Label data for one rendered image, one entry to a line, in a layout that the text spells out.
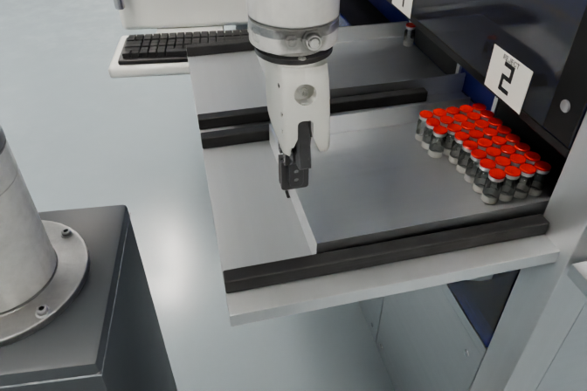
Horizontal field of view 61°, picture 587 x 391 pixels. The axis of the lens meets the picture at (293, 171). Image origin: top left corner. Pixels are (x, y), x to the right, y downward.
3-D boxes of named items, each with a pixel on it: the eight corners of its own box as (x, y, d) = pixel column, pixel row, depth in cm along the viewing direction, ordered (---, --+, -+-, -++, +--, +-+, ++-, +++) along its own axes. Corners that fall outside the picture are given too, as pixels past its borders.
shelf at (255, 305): (395, 36, 116) (396, 28, 115) (611, 250, 63) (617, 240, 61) (187, 56, 108) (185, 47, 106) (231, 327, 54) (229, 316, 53)
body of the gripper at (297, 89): (348, 52, 44) (341, 155, 51) (317, 11, 52) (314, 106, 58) (264, 61, 42) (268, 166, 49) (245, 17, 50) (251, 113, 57)
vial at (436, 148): (438, 149, 76) (444, 124, 74) (445, 157, 75) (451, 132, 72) (424, 151, 76) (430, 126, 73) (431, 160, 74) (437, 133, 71)
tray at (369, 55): (404, 36, 111) (406, 20, 109) (461, 91, 91) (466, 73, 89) (254, 51, 105) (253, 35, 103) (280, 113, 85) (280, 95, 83)
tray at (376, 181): (465, 114, 85) (469, 96, 83) (566, 216, 65) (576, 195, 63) (269, 142, 78) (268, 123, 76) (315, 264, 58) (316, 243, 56)
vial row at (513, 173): (450, 130, 81) (456, 105, 78) (515, 201, 67) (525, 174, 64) (438, 132, 80) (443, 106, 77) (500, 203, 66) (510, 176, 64)
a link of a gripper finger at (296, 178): (315, 152, 52) (314, 200, 56) (307, 135, 54) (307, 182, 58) (286, 155, 51) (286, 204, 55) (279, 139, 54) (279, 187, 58)
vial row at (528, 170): (463, 127, 81) (469, 103, 78) (530, 198, 67) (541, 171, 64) (451, 130, 81) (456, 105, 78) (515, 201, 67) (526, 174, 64)
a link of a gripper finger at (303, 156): (317, 165, 48) (306, 169, 53) (305, 86, 48) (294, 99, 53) (305, 167, 47) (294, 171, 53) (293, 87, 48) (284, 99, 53)
